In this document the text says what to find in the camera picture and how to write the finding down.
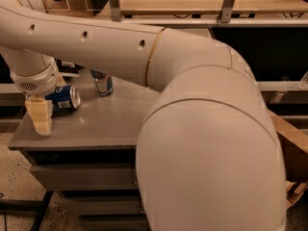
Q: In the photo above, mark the open cardboard box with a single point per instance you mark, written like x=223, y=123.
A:
x=294, y=144

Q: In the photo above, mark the blue pepsi can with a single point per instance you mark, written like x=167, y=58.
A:
x=62, y=98

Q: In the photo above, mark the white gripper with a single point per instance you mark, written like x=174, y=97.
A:
x=36, y=83

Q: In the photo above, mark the red bull can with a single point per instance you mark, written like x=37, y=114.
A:
x=103, y=83

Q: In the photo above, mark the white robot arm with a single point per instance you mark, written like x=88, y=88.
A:
x=208, y=156

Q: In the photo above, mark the crumpled blue chip bag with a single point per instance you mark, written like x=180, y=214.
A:
x=67, y=69

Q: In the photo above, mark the grey metal shelf frame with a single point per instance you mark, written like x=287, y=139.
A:
x=231, y=13

